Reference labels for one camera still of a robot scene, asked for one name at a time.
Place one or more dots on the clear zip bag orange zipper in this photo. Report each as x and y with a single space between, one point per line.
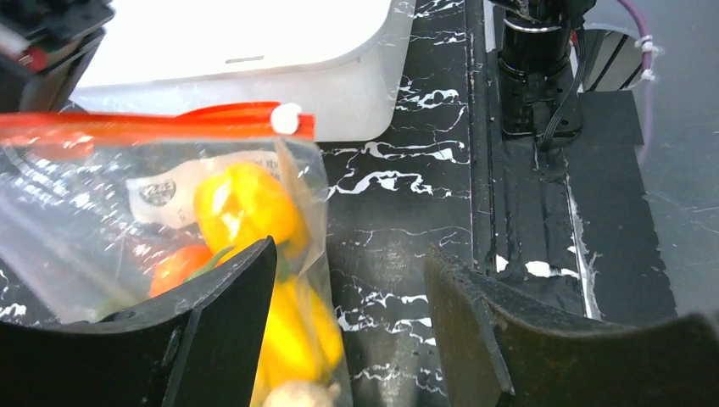
90 203

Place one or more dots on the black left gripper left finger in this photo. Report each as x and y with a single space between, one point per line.
195 345

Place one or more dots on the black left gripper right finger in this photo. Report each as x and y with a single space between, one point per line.
500 347

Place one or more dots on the green chili pepper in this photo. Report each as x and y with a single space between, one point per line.
211 264

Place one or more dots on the orange tomato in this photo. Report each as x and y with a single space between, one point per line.
177 267

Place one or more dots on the yellow bell pepper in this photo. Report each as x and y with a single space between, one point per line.
246 203
302 340

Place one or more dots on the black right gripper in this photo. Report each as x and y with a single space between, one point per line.
46 46

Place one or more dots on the white plastic bin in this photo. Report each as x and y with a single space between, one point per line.
341 61

